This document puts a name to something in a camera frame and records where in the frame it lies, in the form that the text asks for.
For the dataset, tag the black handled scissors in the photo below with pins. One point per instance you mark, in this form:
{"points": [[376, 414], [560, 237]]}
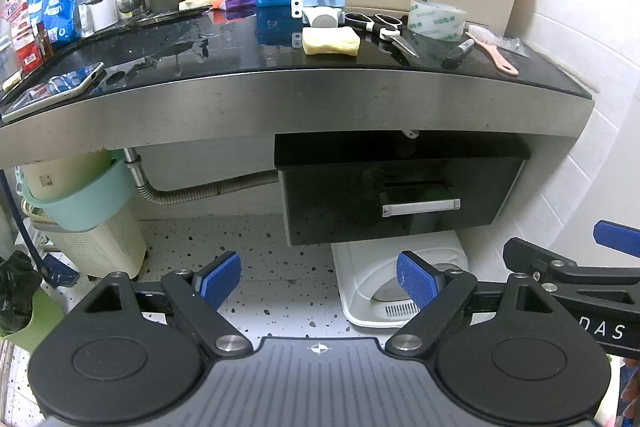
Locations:
{"points": [[384, 27]]}

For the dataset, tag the black drawer with handle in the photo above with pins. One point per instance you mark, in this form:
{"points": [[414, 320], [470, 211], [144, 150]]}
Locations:
{"points": [[351, 186]]}

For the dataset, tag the teal plastic basin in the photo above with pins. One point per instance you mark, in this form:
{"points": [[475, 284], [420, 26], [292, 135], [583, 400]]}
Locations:
{"points": [[93, 204]]}

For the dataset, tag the pink handled brush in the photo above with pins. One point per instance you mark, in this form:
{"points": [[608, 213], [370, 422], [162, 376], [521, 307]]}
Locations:
{"points": [[488, 41]]}

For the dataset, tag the light blue white gadget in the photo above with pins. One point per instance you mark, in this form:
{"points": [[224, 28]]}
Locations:
{"points": [[319, 13]]}

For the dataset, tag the black marker pen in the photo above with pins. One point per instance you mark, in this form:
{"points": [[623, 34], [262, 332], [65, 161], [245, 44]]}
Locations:
{"points": [[457, 55]]}

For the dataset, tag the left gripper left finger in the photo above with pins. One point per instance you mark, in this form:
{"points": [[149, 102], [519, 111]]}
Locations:
{"points": [[195, 298]]}

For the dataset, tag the smartphone on counter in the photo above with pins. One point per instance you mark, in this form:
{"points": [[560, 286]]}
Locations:
{"points": [[56, 90]]}

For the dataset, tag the clear tape roll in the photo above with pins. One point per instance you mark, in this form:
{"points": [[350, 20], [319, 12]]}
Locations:
{"points": [[438, 21]]}

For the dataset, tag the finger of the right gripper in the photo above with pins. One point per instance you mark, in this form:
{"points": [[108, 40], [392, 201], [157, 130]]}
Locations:
{"points": [[618, 237]]}

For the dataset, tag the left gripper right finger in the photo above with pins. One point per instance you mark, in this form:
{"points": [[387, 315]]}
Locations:
{"points": [[441, 296]]}

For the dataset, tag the yellow sponge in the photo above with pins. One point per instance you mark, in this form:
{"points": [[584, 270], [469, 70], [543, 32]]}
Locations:
{"points": [[336, 40]]}

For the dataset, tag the black trash bag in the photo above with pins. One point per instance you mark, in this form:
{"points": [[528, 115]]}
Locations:
{"points": [[19, 281]]}

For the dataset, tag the clear plastic wrapper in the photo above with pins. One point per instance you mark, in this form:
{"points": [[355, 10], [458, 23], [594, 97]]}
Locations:
{"points": [[512, 45]]}

